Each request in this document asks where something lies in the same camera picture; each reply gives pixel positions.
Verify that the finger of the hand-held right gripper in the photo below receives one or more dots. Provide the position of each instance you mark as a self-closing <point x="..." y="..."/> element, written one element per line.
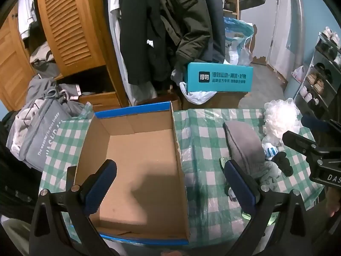
<point x="313" y="122"/>
<point x="295" y="138"/>

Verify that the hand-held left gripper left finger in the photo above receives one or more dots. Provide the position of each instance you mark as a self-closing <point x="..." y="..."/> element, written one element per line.
<point x="101" y="189"/>

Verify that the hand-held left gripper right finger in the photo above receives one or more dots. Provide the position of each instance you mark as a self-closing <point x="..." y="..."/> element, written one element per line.
<point x="239" y="189"/>

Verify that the white mesh bath pouf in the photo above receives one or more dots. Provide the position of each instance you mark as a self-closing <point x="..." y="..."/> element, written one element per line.
<point x="279" y="117"/>

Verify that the grey soft cloth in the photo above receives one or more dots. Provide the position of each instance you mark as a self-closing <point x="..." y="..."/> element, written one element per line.
<point x="242" y="144"/>

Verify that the blue-rimmed cardboard box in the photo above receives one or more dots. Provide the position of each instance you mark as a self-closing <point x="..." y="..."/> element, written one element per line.
<point x="138" y="160"/>

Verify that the white blue-striped sock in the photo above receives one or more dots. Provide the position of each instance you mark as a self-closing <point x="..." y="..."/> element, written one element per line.
<point x="269" y="150"/>

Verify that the pale patterned sock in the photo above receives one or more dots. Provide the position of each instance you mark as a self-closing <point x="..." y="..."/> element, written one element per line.
<point x="270" y="174"/>

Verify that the group of shoes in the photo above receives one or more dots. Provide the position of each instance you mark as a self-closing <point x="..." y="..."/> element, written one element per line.
<point x="318" y="82"/>

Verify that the small white plastic bag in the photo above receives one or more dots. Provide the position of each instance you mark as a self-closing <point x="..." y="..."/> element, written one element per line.
<point x="298" y="73"/>

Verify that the metal shoe rack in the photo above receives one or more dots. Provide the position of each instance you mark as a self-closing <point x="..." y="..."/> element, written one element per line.
<point x="311" y="66"/>

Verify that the green checked tablecloth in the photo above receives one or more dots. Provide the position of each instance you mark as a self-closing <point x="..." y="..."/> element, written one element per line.
<point x="205" y="144"/>

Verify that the brown cardboard carton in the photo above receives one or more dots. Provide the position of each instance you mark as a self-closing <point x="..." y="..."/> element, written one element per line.
<point x="226" y="100"/>

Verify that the dark cloth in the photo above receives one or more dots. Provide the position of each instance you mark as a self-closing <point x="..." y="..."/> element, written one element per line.
<point x="13" y="186"/>

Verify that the white door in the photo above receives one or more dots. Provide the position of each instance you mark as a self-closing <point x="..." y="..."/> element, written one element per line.
<point x="278" y="32"/>

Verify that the teal shoe box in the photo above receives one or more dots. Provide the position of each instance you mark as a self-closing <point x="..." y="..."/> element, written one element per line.
<point x="221" y="77"/>

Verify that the blue and clear plastic bag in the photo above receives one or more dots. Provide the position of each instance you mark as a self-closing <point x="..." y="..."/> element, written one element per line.
<point x="235" y="40"/>

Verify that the pile of grey clothes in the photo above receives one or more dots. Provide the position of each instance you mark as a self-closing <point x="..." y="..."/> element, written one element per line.
<point x="45" y="85"/>

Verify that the dark navy hanging coat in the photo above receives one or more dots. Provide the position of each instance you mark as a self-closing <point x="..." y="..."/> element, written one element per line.
<point x="213" y="18"/>

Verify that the folded clothes in wardrobe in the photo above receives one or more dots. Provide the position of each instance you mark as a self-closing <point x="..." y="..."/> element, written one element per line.
<point x="42" y="56"/>

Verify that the wooden wardrobe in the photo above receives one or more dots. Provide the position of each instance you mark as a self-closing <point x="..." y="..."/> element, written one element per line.
<point x="10" y="66"/>

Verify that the black hanging coat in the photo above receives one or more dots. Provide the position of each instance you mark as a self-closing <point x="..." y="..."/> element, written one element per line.
<point x="141" y="32"/>

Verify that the olive hanging jacket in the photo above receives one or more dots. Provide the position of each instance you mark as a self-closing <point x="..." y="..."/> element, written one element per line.
<point x="183" y="18"/>

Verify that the louvered wooden wardrobe door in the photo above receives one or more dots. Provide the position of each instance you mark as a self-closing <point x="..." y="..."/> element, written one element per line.
<point x="69" y="26"/>

